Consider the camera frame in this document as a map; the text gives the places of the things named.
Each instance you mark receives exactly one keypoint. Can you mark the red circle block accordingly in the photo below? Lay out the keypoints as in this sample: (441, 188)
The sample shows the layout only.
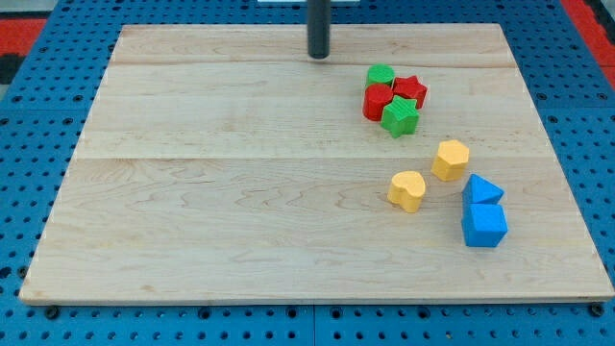
(376, 97)

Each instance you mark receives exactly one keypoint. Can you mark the green circle block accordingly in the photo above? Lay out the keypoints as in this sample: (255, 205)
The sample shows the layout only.
(380, 74)

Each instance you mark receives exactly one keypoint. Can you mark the light wooden board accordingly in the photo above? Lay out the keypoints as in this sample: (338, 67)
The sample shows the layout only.
(220, 165)

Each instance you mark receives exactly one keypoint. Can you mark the yellow heart block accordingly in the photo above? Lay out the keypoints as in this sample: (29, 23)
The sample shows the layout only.
(406, 190)

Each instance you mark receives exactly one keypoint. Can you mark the green star block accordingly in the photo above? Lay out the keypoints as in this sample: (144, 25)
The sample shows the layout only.
(400, 117)

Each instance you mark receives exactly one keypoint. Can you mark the red star block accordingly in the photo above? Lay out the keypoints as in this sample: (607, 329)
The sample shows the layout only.
(410, 88)

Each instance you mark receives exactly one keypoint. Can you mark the yellow hexagon block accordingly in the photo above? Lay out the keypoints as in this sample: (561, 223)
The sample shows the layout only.
(451, 160)

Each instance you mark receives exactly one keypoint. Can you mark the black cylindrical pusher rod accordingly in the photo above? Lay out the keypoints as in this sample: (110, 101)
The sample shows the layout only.
(319, 20)

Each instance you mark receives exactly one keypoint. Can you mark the blue triangle block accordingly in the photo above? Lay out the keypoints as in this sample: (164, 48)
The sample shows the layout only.
(481, 191)

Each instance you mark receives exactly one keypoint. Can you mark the blue cube block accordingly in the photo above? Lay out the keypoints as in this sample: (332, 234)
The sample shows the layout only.
(484, 225)

